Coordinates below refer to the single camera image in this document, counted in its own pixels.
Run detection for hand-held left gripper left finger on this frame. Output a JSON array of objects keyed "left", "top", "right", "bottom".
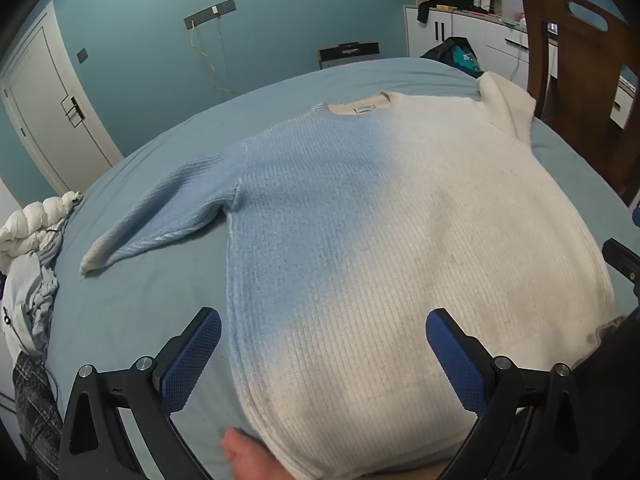
[{"left": 59, "top": 306, "right": 223, "bottom": 480}]

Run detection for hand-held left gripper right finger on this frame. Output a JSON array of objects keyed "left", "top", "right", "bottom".
[{"left": 425, "top": 308, "right": 592, "bottom": 480}]

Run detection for blue and white knit sweater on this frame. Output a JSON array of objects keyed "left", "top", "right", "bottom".
[{"left": 80, "top": 71, "right": 626, "bottom": 480}]

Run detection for grey blue clothes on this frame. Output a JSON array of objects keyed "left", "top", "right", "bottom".
[{"left": 0, "top": 245, "right": 63, "bottom": 361}]

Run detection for person's left hand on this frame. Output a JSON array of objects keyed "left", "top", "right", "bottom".
[{"left": 221, "top": 427, "right": 311, "bottom": 480}]

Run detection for bed with blue sheet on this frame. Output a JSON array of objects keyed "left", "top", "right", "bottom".
[{"left": 42, "top": 56, "right": 640, "bottom": 480}]

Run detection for brown wooden chair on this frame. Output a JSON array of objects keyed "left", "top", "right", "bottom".
[{"left": 521, "top": 0, "right": 640, "bottom": 206}]

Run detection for dark plaid cloth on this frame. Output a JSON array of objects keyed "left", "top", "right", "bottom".
[{"left": 11, "top": 352, "right": 63, "bottom": 476}]

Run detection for white puffy jacket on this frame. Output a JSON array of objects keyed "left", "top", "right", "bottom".
[{"left": 0, "top": 191, "right": 83, "bottom": 273}]

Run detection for black bag with teal cloth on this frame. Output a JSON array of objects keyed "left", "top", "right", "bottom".
[{"left": 420, "top": 36, "right": 485, "bottom": 79}]

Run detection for white low cabinet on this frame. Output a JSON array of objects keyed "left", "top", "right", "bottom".
[{"left": 404, "top": 4, "right": 640, "bottom": 131}]

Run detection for white door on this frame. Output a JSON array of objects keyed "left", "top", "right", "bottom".
[{"left": 0, "top": 1, "right": 125, "bottom": 196}]

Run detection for grey and black box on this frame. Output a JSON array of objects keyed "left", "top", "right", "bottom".
[{"left": 318, "top": 41, "right": 382, "bottom": 70}]

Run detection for black door handle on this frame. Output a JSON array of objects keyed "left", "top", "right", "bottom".
[{"left": 60, "top": 96, "right": 86, "bottom": 129}]

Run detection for yellow cable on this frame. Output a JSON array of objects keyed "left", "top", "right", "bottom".
[{"left": 189, "top": 22, "right": 242, "bottom": 96}]

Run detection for thin grey cable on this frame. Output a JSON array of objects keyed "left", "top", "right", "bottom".
[{"left": 215, "top": 10, "right": 232, "bottom": 92}]

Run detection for grey wall socket strip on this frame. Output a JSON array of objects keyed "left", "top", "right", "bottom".
[{"left": 183, "top": 0, "right": 237, "bottom": 30}]

